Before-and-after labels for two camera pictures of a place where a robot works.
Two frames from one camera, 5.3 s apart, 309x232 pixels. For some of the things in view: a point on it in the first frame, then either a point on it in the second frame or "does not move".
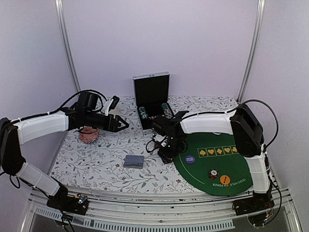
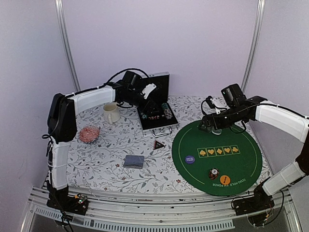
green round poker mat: (211, 165) does not move
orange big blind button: (225, 180) does not move
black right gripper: (166, 159) -> (217, 124)
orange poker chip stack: (213, 174) does not move
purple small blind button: (189, 159) does not move
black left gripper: (116, 123) -> (149, 111)
